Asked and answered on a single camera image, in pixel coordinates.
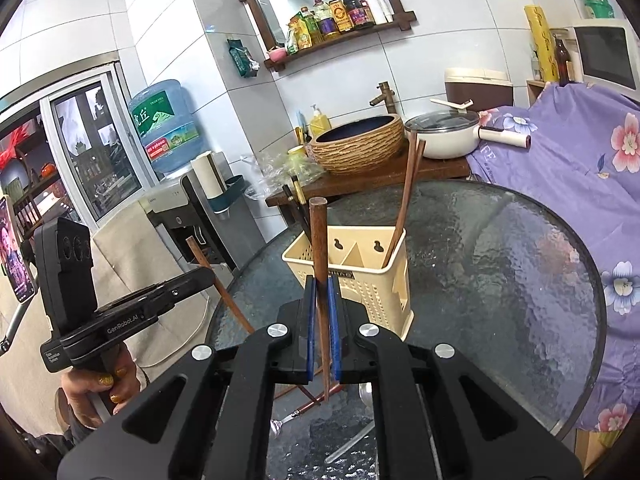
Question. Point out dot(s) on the teal wall holder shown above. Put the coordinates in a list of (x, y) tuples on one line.
[(235, 187)]

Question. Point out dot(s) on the sliding window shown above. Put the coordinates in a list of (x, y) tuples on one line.
[(100, 150)]

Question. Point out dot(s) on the grey water dispenser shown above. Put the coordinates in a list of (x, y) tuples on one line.
[(170, 210)]

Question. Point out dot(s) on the blue water jug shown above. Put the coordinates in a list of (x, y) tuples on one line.
[(165, 125)]

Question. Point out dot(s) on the clear plastic spoon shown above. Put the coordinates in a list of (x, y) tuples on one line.
[(350, 445)]

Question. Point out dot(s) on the person's left forearm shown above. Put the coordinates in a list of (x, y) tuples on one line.
[(45, 440)]

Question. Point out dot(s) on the yellow cup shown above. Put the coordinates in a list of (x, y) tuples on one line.
[(296, 151)]

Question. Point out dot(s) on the yellow packet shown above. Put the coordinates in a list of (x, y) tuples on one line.
[(299, 32)]

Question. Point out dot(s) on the beige cloth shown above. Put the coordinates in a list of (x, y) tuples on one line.
[(140, 260)]

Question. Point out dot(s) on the white squeeze bottle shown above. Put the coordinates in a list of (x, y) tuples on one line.
[(388, 10), (377, 7)]

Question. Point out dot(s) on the green packet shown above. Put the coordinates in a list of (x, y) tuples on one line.
[(242, 60)]

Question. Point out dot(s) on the oil bottle purple label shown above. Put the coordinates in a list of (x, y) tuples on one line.
[(325, 22)]

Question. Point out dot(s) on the white microwave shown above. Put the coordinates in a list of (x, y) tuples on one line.
[(605, 52)]

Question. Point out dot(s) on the white ladle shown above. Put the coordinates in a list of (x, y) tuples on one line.
[(450, 105)]

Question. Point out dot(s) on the green bottle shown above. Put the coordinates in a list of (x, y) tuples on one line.
[(310, 27)]

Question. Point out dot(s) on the red decoration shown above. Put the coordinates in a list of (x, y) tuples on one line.
[(15, 147)]

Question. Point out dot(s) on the cream perforated utensil holder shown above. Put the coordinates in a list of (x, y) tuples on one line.
[(370, 290)]

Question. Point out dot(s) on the brown wooden chopstick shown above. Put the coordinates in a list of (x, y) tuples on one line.
[(225, 296), (318, 240)]

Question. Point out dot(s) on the small wooden crate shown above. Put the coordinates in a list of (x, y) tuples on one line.
[(535, 92)]

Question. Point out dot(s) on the wooden framed mirror shelf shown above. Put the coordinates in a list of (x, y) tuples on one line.
[(345, 39)]

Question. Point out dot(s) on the clear plastic bag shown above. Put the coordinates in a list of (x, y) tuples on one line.
[(270, 172)]

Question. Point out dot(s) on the pink bowl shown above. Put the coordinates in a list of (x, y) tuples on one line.
[(276, 54)]

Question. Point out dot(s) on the white pot with glass lid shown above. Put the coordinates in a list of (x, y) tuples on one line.
[(445, 142)]

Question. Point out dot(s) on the bunch of wooden chopsticks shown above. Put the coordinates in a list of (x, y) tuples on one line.
[(407, 195)]

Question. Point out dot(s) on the person's left hand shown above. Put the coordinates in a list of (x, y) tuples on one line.
[(90, 390)]

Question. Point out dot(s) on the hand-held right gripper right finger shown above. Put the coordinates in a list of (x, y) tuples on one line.
[(334, 330)]

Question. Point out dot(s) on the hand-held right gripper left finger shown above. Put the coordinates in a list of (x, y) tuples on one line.
[(310, 330)]

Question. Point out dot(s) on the small clear bottle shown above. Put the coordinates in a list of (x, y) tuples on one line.
[(536, 65)]

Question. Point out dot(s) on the yellow soap dispenser bottle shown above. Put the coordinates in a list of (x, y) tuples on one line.
[(320, 125)]

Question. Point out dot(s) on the green pouch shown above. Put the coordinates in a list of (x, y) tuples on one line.
[(291, 42)]

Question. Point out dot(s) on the brass faucet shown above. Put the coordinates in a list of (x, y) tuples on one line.
[(386, 97)]

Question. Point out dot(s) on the purple floral cloth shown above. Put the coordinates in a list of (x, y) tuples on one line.
[(575, 175)]

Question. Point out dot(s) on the amber bottle yellow label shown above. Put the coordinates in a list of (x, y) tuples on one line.
[(341, 15)]

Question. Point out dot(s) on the black chopstick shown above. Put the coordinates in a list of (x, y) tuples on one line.
[(292, 205), (298, 187)]

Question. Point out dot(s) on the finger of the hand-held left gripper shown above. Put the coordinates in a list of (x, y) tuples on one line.
[(190, 280), (175, 305)]

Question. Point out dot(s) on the brown glass bottle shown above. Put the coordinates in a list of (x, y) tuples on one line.
[(565, 65)]

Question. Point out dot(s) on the woven basin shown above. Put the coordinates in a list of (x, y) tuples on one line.
[(360, 152)]

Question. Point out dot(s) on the brown white rice cooker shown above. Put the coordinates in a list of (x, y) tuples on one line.
[(475, 92)]

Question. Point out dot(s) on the smartphone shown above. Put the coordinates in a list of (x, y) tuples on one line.
[(15, 255)]

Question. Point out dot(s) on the yellow roll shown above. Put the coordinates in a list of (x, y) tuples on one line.
[(542, 45)]

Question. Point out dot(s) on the dark soy sauce bottle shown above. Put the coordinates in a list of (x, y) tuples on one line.
[(357, 10)]

